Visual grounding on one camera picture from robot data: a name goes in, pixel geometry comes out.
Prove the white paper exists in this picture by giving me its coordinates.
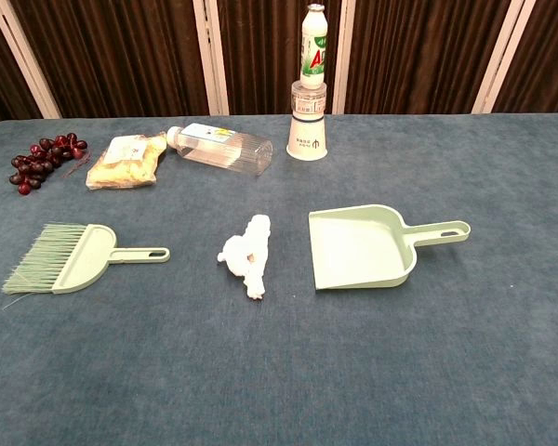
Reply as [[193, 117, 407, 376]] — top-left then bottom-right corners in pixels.
[[217, 214, 272, 301]]

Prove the mint green dustpan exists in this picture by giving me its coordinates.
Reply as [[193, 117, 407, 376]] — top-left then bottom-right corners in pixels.
[[308, 203, 472, 292]]

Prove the mint green hand broom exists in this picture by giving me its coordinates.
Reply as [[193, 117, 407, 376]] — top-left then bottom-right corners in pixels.
[[0, 222, 172, 296]]

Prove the white paper cup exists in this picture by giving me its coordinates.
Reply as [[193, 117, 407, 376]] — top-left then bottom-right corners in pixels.
[[286, 114, 329, 161]]

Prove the clear plastic water bottle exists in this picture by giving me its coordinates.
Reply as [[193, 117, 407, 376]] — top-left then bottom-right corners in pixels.
[[166, 122, 274, 177]]

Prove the small clear plastic jar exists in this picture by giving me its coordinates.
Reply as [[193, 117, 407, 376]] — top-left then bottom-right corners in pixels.
[[290, 80, 328, 123]]

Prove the blue table cloth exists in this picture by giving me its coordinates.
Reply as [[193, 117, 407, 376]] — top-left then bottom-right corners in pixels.
[[0, 112, 558, 446]]

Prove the yellow snack bag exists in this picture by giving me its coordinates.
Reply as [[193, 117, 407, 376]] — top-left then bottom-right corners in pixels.
[[85, 131, 168, 191]]

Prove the white milk drink bottle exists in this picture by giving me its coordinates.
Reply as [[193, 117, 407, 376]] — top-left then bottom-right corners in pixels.
[[299, 3, 331, 89]]

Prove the brown pleated partition screen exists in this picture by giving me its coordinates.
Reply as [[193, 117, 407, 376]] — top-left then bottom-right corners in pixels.
[[0, 0, 558, 129]]

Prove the dark red grape bunch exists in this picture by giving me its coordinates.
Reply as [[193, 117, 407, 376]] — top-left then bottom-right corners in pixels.
[[7, 132, 90, 196]]

